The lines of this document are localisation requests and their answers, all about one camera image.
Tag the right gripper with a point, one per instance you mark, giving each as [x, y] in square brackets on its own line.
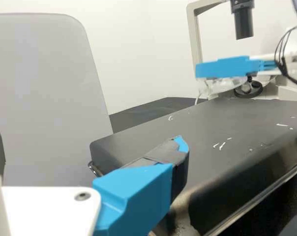
[296, 59]

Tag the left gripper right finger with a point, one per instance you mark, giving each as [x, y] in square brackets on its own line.
[138, 194]

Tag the petri dish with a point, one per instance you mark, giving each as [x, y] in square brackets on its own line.
[219, 86]

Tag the cream microscope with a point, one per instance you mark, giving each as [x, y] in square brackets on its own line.
[192, 37]

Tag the black tray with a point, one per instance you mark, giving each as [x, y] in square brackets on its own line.
[237, 152]

